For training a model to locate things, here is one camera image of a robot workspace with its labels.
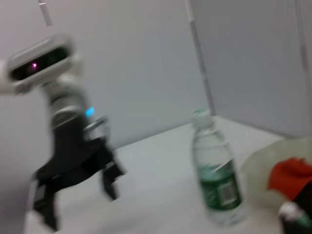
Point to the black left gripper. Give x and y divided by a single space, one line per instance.
73 161

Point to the clear water bottle green label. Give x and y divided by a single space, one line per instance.
219 190

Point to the red-orange fruit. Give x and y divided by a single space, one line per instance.
290 173

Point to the translucent green glass fruit bowl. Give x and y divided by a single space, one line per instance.
258 170

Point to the black mesh pen holder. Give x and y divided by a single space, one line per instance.
292 228

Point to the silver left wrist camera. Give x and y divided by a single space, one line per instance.
39 65

